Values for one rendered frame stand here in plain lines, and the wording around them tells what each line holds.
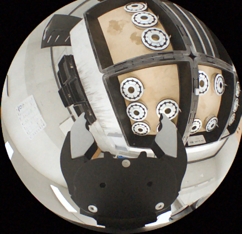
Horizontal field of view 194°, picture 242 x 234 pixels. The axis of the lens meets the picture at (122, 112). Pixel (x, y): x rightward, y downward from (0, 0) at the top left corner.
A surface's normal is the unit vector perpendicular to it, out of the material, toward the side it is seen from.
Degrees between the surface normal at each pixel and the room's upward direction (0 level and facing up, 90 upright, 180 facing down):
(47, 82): 90
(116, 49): 0
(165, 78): 0
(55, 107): 90
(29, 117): 90
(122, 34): 0
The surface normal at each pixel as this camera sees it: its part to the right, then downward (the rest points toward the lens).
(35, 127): 0.90, -0.04
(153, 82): -0.37, 0.51
